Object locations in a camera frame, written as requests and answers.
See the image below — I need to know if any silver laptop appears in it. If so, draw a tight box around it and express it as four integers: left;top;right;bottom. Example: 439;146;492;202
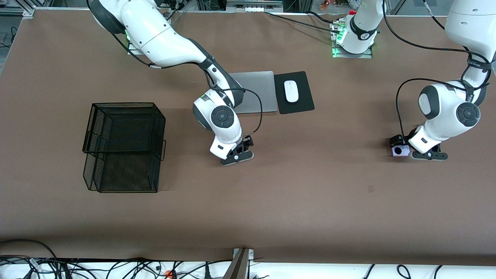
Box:
228;71;279;115

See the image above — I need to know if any white computer mouse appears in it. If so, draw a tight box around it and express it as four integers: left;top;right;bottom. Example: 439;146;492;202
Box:
284;80;299;103

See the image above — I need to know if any black mouse pad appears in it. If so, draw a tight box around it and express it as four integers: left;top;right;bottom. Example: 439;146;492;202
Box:
274;71;315;115

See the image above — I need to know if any white power strip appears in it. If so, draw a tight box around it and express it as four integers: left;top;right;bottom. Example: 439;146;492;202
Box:
227;0;283;12

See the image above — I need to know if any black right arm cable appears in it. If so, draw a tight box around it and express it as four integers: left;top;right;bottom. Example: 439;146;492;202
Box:
112;31;263;137

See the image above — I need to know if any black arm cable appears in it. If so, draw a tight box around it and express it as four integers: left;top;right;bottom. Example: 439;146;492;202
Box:
382;0;493;146
112;31;263;137

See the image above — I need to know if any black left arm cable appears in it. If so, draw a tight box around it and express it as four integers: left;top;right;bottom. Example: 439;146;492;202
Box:
382;0;493;146

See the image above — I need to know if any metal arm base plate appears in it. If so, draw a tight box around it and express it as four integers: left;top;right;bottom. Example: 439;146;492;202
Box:
127;41;150;55
332;43;373;59

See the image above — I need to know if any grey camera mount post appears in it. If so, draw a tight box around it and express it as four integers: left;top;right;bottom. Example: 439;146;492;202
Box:
223;248;254;279

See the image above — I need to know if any black wire mesh organizer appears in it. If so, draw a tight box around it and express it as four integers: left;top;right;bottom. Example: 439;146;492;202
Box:
82;102;167;193

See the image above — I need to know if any aluminium frame rail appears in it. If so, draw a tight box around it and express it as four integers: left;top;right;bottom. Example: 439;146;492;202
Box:
0;6;36;18

